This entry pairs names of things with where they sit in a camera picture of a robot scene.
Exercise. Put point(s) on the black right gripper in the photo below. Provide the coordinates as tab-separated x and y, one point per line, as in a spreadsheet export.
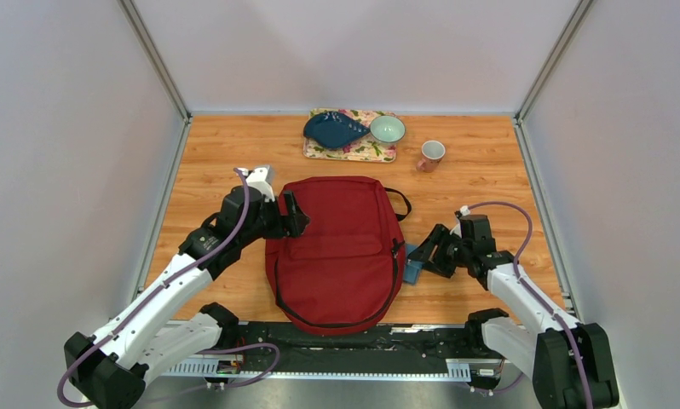
436	237

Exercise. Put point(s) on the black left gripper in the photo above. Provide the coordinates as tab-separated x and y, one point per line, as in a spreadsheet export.
290	225

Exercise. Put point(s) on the blue leather wallet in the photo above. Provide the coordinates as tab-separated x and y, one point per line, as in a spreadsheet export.
412	269

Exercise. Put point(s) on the red student backpack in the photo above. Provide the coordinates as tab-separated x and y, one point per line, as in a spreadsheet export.
342	274

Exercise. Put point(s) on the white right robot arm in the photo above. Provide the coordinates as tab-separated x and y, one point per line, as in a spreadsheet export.
568	362

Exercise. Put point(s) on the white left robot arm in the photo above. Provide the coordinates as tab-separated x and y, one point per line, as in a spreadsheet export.
113	367

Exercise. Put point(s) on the dark blue leaf plate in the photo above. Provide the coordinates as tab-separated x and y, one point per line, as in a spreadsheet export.
334	129

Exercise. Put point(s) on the floral rectangular tray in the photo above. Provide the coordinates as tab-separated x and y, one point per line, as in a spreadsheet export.
366	149

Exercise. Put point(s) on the pink patterned mug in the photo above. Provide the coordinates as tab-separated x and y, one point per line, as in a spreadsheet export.
432	153

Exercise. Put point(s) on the pale green ceramic bowl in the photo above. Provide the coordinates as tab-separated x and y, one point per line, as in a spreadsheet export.
387	129

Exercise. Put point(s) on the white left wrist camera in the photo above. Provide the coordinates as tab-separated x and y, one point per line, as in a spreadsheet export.
261	179

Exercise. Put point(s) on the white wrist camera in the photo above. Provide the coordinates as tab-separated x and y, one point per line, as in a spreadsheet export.
261	179
462	221

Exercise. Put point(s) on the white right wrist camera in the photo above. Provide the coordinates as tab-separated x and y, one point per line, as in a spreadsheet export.
462	221

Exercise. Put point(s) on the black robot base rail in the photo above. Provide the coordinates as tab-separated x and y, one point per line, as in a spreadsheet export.
402	351

